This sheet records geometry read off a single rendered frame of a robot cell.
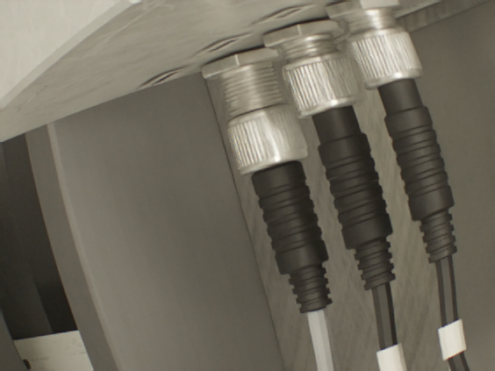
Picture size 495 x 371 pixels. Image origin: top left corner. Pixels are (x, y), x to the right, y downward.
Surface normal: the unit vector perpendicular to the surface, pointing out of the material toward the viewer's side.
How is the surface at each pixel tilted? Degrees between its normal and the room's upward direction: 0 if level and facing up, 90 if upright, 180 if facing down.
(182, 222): 46
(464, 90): 90
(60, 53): 119
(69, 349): 27
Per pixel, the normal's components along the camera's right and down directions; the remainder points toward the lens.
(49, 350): 0.29, -0.42
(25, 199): 0.40, -0.06
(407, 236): -0.88, 0.25
